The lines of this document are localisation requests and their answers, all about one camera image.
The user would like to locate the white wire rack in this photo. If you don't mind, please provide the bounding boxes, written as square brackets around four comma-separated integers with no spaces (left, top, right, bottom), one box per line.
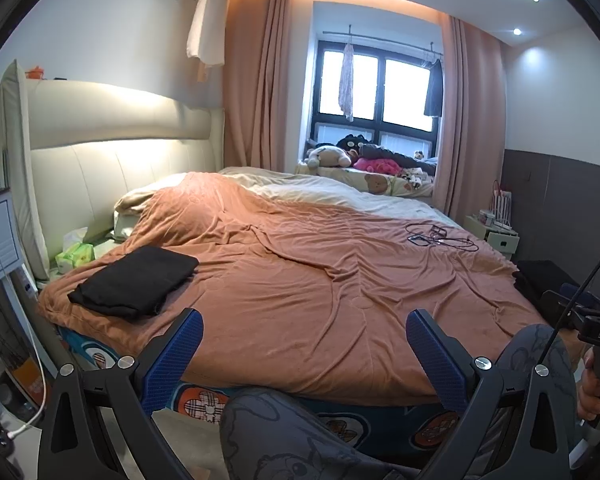
[487,190,513,231]

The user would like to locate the dark hanging garment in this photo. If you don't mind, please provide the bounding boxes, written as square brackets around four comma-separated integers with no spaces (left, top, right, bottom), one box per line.
[424,57,443,118]

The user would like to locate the cream padded headboard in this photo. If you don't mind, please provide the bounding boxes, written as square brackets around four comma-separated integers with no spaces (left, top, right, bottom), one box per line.
[0,59,226,281]

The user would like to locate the black framed window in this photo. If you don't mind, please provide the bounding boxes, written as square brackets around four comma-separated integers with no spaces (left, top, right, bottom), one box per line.
[314,40,443,158]

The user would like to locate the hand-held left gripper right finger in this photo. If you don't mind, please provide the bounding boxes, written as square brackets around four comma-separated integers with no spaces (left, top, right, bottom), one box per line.
[406,308,583,480]

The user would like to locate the metal clothes rail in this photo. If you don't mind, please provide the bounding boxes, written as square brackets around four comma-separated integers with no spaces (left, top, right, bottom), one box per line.
[320,25,441,56]

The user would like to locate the pink cloth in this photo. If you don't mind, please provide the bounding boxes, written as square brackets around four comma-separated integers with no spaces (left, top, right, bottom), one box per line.
[355,157,396,175]

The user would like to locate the pink curtain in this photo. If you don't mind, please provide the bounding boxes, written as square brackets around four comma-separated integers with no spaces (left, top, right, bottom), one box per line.
[432,15,506,211]
[223,0,313,173]

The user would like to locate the small white green cabinet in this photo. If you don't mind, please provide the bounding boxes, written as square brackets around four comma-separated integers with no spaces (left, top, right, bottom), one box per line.
[462,212,521,261]

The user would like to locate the light hanging garment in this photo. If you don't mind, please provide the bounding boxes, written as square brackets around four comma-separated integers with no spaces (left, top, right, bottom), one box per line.
[339,42,356,123]

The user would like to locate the white bedside cabinet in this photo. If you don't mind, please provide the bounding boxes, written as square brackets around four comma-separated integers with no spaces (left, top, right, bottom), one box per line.
[0,187,38,311]

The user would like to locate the thin black cable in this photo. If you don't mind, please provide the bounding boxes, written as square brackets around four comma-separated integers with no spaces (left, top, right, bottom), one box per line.
[405,222,481,253]

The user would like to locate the black pants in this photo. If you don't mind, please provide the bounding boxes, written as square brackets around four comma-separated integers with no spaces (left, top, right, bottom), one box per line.
[68,246,200,320]

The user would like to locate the black plush toy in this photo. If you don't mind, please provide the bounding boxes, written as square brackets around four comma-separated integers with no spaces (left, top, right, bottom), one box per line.
[336,133,373,153]

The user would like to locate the person's left leg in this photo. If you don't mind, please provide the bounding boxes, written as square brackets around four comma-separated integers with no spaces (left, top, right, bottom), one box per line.
[220,387,396,480]

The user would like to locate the blue cartoon printed bedsheet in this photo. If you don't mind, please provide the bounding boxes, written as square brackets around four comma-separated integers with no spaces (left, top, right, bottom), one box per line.
[55,325,461,461]

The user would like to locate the white bedside shelf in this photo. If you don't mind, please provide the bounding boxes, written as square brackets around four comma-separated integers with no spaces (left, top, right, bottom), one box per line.
[0,160,48,441]

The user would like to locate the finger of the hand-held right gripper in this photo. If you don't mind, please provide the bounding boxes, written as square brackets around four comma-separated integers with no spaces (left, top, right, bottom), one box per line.
[540,282,600,331]

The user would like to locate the green tissue pack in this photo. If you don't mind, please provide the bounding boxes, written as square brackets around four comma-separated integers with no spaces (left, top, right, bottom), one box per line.
[55,227,95,276]

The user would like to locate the orange blanket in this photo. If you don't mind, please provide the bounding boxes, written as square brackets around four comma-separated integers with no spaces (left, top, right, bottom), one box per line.
[37,171,556,406]

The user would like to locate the beige plush toy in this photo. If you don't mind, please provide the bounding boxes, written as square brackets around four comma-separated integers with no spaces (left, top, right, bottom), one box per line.
[302,145,353,170]

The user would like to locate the person's right hand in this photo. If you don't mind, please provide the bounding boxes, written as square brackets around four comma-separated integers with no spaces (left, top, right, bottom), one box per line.
[577,347,600,423]

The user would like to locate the white hanging cloth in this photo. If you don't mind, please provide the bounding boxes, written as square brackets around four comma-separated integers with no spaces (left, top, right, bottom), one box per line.
[186,0,229,68]

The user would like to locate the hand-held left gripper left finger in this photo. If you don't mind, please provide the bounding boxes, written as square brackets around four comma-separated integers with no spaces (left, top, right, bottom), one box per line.
[37,307,204,480]

